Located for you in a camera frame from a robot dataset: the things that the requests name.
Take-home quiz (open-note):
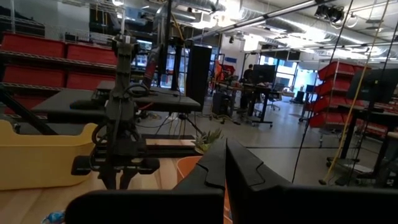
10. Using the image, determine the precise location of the black side table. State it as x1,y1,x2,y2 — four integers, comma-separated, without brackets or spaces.
337,104,398,187

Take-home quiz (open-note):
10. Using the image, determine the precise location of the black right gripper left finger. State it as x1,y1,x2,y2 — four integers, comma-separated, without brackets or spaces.
65,139,226,224

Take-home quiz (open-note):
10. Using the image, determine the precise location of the orange plastic bin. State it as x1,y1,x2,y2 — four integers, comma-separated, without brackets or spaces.
176,155,233,224

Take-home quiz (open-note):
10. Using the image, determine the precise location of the black standing monitor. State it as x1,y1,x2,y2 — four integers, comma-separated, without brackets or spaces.
346,67,398,104

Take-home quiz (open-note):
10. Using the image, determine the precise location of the blue lollipop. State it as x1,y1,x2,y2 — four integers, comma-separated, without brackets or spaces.
40,210,67,224

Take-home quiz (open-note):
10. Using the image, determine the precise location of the black desk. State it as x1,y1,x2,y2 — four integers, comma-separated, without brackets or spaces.
30,80,202,124

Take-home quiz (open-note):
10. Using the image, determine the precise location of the black frame beam with lights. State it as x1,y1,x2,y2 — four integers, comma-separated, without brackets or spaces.
188,0,336,42

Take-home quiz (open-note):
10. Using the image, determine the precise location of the black desktop monitor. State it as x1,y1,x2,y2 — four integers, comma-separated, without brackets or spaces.
251,64,277,84

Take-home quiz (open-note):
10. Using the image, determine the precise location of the black computer mouse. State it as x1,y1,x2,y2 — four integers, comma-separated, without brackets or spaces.
68,99,106,110

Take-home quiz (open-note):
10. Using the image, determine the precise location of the yellow cable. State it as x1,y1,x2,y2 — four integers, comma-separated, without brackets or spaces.
318,0,389,186

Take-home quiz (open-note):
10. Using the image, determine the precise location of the yellow plastic bin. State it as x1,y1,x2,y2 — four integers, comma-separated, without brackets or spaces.
0,119,99,191

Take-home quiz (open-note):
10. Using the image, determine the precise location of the potted succulent plant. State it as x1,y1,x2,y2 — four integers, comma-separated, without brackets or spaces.
193,128,224,155

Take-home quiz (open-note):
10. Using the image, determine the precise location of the person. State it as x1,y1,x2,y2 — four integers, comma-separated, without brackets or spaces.
242,63,254,82

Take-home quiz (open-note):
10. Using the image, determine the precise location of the metal wire shelf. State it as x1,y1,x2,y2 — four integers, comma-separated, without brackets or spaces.
0,15,119,119

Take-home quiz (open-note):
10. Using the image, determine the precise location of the red tilted storage bin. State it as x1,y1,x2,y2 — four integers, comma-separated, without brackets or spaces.
313,79,352,97
310,95,364,113
317,61,371,81
308,111,349,128

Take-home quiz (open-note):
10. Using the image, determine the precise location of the black computer tower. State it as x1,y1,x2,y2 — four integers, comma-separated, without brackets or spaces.
212,92,233,116

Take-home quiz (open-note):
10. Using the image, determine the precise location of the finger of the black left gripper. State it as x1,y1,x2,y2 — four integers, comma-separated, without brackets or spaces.
120,172,137,190
99,173,116,190

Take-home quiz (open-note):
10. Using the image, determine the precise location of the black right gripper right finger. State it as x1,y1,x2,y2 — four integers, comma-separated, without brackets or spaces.
226,139,398,224

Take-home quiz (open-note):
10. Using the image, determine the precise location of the long black cable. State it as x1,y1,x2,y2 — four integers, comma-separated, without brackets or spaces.
291,0,355,184

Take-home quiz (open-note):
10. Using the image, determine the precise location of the black camera with white cables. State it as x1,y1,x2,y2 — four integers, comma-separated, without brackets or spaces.
313,3,346,24

